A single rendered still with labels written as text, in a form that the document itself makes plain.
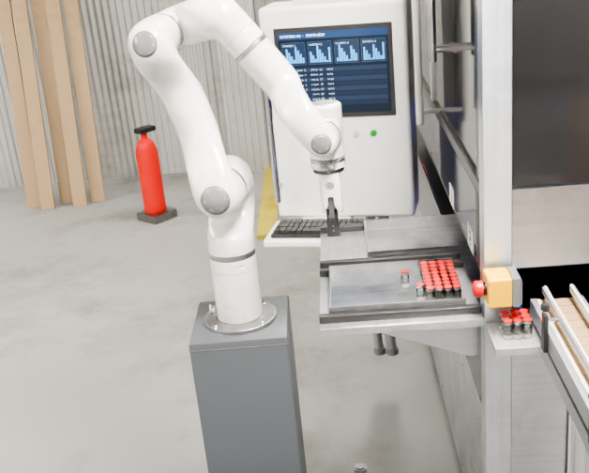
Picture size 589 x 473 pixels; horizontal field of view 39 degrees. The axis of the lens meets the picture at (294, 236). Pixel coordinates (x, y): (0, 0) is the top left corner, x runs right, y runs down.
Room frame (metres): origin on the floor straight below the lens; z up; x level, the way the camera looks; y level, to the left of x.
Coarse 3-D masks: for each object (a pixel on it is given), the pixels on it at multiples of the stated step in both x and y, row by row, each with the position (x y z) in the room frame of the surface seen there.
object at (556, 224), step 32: (448, 128) 2.39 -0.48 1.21; (512, 192) 1.80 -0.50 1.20; (544, 192) 1.79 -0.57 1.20; (576, 192) 1.79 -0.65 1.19; (512, 224) 1.80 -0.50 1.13; (544, 224) 1.79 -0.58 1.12; (576, 224) 1.79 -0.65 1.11; (512, 256) 1.80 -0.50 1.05; (544, 256) 1.79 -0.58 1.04; (576, 256) 1.79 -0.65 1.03
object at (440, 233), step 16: (368, 224) 2.48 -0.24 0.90; (384, 224) 2.47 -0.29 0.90; (400, 224) 2.47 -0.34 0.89; (416, 224) 2.46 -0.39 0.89; (432, 224) 2.46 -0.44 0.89; (448, 224) 2.46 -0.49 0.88; (368, 240) 2.39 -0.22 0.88; (384, 240) 2.38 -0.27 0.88; (400, 240) 2.36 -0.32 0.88; (416, 240) 2.35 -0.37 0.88; (432, 240) 2.34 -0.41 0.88; (448, 240) 2.33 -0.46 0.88; (464, 240) 2.31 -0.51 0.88; (368, 256) 2.23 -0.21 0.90
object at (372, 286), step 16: (336, 272) 2.14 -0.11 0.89; (352, 272) 2.14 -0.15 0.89; (368, 272) 2.14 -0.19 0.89; (384, 272) 2.13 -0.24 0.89; (400, 272) 2.13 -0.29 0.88; (416, 272) 2.12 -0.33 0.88; (336, 288) 2.07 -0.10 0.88; (352, 288) 2.06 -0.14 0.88; (368, 288) 2.05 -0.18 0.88; (384, 288) 2.04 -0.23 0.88; (400, 288) 2.03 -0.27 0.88; (336, 304) 1.97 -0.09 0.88; (352, 304) 1.96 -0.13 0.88; (368, 304) 1.88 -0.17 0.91; (384, 304) 1.88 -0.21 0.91; (400, 304) 1.88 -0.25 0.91; (416, 304) 1.87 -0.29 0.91; (432, 304) 1.87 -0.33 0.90; (448, 304) 1.87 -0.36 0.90
